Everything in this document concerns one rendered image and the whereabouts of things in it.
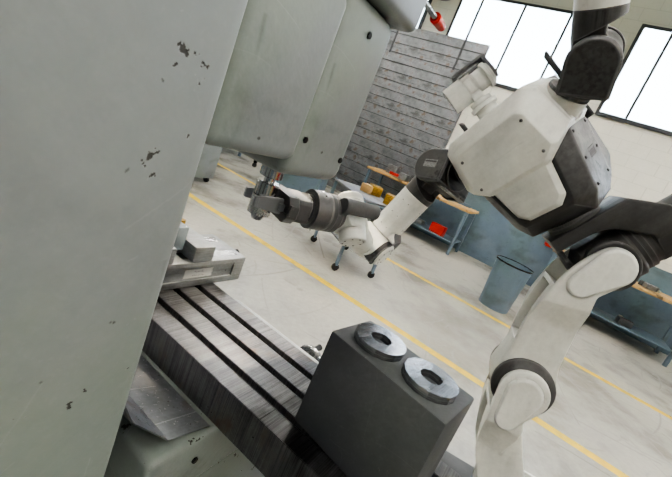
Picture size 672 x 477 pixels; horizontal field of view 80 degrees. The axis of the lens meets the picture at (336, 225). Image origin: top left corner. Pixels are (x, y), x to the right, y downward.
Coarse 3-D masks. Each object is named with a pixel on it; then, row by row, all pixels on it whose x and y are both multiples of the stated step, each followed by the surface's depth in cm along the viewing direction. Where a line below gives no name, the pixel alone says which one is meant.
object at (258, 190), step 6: (258, 186) 78; (258, 192) 78; (264, 192) 78; (270, 192) 78; (276, 192) 80; (252, 198) 79; (252, 210) 79; (258, 210) 79; (264, 210) 79; (264, 216) 80
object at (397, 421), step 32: (352, 352) 63; (384, 352) 63; (320, 384) 67; (352, 384) 63; (384, 384) 59; (416, 384) 58; (448, 384) 61; (320, 416) 66; (352, 416) 63; (384, 416) 59; (416, 416) 56; (448, 416) 55; (352, 448) 62; (384, 448) 59; (416, 448) 56
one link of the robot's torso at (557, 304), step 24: (552, 264) 102; (576, 264) 88; (600, 264) 85; (624, 264) 83; (552, 288) 89; (576, 288) 87; (600, 288) 85; (528, 312) 95; (552, 312) 91; (576, 312) 88; (528, 336) 94; (552, 336) 93; (504, 360) 97; (528, 360) 94; (552, 360) 93; (552, 384) 93
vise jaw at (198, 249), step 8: (192, 232) 102; (192, 240) 98; (200, 240) 99; (184, 248) 97; (192, 248) 95; (200, 248) 96; (208, 248) 98; (192, 256) 95; (200, 256) 97; (208, 256) 99
